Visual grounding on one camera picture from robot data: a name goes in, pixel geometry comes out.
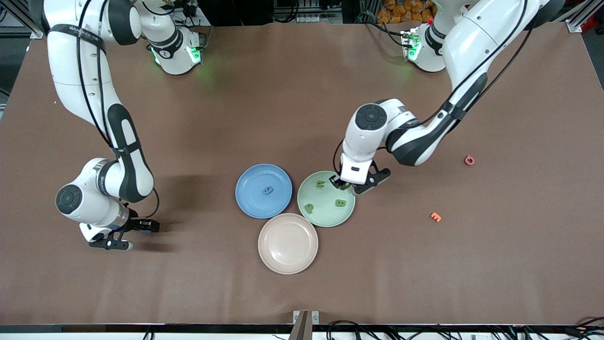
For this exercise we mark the green foam letter P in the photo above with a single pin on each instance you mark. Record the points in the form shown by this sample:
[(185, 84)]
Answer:
[(309, 207)]

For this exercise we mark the blue foam letter g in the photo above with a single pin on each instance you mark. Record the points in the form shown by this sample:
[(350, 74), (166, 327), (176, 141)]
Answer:
[(268, 190)]

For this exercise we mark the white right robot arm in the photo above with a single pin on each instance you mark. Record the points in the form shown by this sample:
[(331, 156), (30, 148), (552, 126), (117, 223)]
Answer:
[(71, 61)]

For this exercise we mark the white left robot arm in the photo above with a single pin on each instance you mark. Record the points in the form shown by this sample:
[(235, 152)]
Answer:
[(481, 28)]

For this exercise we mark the green plate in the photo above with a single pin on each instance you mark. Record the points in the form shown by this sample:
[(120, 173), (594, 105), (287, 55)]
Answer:
[(325, 217)]

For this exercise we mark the brown paper table cover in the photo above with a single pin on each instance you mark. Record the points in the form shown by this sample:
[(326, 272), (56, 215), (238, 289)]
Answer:
[(302, 118)]

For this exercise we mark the pink plate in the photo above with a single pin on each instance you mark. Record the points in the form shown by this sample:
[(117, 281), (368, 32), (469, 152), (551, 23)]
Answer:
[(288, 243)]

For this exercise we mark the blue plate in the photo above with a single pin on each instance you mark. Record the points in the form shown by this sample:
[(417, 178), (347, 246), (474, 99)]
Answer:
[(255, 203)]

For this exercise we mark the orange foam letter E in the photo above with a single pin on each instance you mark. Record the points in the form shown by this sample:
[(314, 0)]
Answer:
[(435, 216)]

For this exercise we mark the pink foam letter Q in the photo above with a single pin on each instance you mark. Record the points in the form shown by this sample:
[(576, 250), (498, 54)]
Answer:
[(465, 161)]

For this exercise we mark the orange packets pile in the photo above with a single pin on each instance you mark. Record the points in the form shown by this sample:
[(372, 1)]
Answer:
[(401, 9)]

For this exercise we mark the white power strip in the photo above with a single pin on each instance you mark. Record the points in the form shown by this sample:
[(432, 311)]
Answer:
[(196, 8)]

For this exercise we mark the grey metal bracket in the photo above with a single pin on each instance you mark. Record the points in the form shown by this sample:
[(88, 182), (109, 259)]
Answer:
[(315, 317)]

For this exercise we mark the grey-brown upright post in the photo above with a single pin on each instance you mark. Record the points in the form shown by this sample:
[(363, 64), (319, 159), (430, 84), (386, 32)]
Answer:
[(300, 330)]

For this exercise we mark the aluminium frame profile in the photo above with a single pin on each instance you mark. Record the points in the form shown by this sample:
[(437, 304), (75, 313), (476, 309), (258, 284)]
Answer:
[(574, 27), (37, 33)]

